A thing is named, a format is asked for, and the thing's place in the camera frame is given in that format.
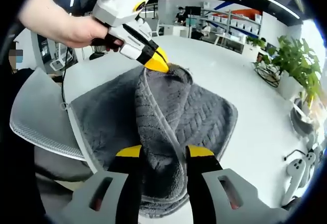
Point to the dark grey towel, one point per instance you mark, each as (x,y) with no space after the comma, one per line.
(115,111)

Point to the person's left hand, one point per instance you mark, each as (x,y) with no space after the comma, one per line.
(79,32)

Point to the black monitor on stand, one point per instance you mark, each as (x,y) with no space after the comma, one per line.
(192,10)

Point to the white office desk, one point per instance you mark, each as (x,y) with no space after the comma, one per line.
(237,43)

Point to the white swivel office chair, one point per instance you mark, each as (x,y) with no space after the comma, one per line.
(60,60)

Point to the shelf with white bins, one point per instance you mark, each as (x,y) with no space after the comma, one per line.
(235,21)

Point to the small green desk plants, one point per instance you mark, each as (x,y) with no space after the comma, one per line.
(254,41)

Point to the dark grey bowl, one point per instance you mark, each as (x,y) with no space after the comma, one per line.
(302,122)

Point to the grey mesh chair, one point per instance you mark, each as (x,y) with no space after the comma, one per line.
(38,111)

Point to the green potted plant white pot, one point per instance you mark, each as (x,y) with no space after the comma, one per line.
(296,60)

